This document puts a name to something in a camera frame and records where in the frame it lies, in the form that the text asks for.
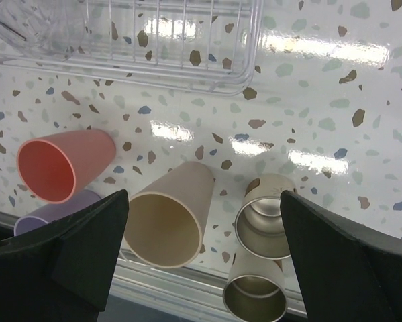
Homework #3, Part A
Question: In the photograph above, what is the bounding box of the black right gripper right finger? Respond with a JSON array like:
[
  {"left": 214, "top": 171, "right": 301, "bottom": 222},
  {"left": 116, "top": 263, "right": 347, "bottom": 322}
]
[{"left": 280, "top": 191, "right": 402, "bottom": 321}]

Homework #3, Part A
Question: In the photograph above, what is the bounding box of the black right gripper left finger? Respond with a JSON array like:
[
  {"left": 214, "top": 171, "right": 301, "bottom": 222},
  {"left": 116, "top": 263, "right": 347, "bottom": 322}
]
[{"left": 0, "top": 189, "right": 129, "bottom": 321}]

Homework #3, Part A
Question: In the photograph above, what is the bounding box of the steel cup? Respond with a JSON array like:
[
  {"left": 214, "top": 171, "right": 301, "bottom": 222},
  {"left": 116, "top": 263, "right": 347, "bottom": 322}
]
[
  {"left": 235, "top": 174, "right": 296, "bottom": 260},
  {"left": 222, "top": 246, "right": 288, "bottom": 322}
]

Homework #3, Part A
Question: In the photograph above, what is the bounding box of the beige plastic cup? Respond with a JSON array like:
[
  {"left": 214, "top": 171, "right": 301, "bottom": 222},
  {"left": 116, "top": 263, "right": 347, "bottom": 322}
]
[{"left": 123, "top": 162, "right": 215, "bottom": 268}]

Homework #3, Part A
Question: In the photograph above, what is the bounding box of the clear faceted glass cup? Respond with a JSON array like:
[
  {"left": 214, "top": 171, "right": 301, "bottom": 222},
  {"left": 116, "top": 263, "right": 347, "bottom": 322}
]
[{"left": 0, "top": 1, "right": 85, "bottom": 61}]

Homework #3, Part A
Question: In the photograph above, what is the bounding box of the lilac plastic cup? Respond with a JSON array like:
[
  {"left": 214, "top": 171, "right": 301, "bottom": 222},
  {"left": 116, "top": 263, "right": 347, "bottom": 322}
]
[{"left": 13, "top": 189, "right": 101, "bottom": 236}]

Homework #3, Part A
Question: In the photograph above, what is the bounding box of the coral red plastic cup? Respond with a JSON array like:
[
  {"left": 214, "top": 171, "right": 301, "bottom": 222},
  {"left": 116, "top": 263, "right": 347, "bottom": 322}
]
[{"left": 17, "top": 129, "right": 116, "bottom": 203}]

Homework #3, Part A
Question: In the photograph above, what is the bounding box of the clear wire dish rack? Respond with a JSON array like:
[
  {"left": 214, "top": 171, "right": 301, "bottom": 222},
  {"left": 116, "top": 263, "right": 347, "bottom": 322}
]
[{"left": 0, "top": 1, "right": 264, "bottom": 96}]

